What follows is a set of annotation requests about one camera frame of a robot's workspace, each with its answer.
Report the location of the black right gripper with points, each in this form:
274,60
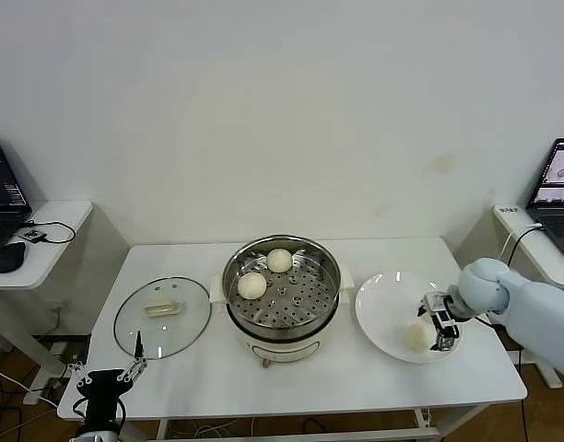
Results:
453,309

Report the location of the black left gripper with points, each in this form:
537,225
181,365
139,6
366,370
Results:
102,391

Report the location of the round glass pot lid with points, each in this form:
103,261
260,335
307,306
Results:
139,333

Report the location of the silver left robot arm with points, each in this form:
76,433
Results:
97,435

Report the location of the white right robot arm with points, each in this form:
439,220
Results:
531,304

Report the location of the stainless steel steamer basket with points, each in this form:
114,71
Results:
300,304

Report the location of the round white plate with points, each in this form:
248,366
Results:
379,317

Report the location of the white side table with mouse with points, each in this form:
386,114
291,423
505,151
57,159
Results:
56,258

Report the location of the black computer mouse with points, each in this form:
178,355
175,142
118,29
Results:
9,258

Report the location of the small black usb hub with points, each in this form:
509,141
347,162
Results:
34,235

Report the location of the grey laptop with pink screen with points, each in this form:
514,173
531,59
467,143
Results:
554,225

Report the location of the black laptop with dark screen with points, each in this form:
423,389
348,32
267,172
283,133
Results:
1,184

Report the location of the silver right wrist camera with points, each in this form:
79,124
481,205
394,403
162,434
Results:
434,301

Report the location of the white wall outlet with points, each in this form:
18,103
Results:
59,307

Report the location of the white table frame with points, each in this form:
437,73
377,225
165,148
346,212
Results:
286,436

